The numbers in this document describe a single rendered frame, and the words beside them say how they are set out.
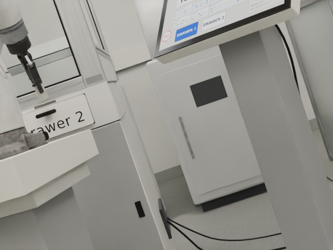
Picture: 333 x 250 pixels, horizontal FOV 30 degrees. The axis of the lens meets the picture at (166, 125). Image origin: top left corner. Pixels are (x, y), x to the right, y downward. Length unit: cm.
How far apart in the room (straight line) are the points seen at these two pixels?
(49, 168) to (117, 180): 84
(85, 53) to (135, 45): 320
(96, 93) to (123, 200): 39
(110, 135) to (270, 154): 59
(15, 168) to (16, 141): 19
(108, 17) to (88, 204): 334
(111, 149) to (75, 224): 70
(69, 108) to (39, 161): 83
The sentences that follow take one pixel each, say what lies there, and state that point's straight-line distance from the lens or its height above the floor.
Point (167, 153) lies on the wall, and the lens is 545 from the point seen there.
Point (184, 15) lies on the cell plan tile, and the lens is 203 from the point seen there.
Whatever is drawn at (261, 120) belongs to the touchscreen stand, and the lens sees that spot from 198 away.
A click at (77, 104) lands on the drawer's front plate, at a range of 222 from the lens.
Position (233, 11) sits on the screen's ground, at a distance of 187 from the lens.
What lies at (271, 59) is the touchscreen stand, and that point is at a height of 84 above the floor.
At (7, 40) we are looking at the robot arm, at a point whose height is 116.
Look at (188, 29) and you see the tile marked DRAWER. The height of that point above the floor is 101.
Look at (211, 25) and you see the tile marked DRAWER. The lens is 191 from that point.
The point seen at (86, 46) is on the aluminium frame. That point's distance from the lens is 223.
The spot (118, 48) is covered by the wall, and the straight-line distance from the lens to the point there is 542.
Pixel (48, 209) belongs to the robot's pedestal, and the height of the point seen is 69.
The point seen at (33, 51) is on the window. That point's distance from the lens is 227.
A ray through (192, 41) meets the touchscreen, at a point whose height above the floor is 97.
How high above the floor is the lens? 91
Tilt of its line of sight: 5 degrees down
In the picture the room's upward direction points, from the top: 19 degrees counter-clockwise
